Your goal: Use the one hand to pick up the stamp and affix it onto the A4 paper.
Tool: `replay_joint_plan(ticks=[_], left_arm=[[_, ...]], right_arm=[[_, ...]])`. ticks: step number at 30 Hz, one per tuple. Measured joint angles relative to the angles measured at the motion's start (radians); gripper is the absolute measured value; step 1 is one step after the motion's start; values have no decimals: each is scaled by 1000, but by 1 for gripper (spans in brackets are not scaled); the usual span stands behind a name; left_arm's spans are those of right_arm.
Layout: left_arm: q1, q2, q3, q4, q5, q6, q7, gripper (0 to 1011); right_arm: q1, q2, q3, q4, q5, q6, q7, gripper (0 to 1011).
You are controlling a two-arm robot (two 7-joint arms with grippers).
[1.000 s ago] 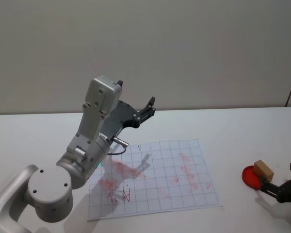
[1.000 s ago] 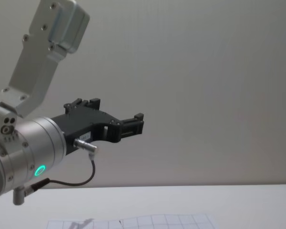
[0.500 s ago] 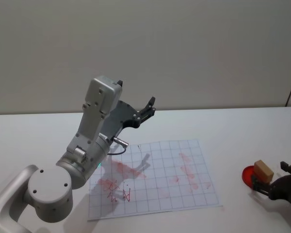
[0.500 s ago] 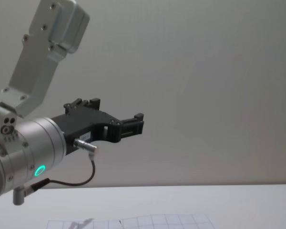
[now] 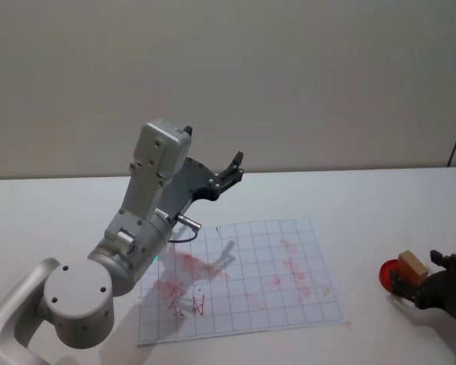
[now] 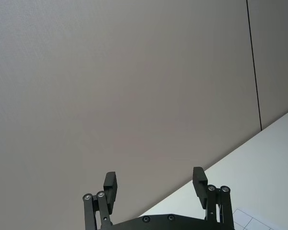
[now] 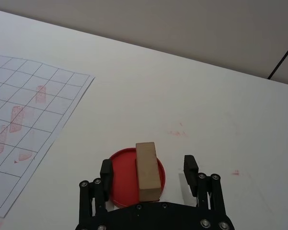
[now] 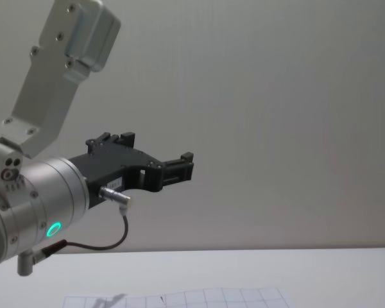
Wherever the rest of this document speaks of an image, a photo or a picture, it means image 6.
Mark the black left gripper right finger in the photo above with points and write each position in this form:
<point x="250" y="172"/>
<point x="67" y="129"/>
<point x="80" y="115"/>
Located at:
<point x="199" y="187"/>

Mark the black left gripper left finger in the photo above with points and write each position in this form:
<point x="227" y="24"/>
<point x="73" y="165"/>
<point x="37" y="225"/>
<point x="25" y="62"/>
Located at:
<point x="110" y="191"/>

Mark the white table cloth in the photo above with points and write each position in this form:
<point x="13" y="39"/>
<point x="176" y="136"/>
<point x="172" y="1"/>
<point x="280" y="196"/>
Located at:
<point x="254" y="167"/>

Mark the white gridded sheet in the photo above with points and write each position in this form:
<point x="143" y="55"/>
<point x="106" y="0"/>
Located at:
<point x="266" y="222"/>

